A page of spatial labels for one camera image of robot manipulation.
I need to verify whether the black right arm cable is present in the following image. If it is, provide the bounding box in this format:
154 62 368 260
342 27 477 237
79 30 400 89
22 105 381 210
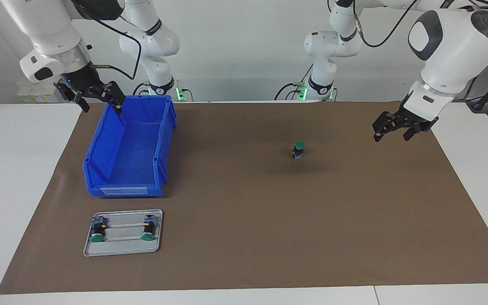
87 15 143 81

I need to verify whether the silver metal tray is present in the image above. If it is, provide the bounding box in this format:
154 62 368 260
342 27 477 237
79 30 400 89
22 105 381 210
83 209 164 257

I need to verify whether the brown table mat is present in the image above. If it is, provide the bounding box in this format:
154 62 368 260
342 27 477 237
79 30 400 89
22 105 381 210
0 101 488 295

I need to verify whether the white cardboard box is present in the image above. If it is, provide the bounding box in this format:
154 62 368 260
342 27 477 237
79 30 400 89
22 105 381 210
17 82 64 103

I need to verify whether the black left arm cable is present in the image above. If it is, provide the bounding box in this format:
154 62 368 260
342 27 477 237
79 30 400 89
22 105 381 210
328 0 488 100

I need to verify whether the green push button switch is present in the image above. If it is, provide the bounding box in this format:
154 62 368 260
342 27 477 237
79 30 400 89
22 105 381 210
89 216 107 243
141 214 156 241
291 141 306 161

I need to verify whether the blue plastic storage bin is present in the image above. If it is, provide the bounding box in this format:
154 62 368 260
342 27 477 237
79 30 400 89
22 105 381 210
82 95 177 198

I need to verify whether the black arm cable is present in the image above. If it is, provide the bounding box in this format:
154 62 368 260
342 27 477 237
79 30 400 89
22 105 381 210
87 15 143 81
328 0 488 100

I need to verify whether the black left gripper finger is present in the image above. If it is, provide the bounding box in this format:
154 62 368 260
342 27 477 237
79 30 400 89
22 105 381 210
373 111 402 142
403 120 439 141

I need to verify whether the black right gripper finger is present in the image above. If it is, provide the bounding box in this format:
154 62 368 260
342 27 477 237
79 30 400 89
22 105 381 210
55 80 90 113
85 81 126 115

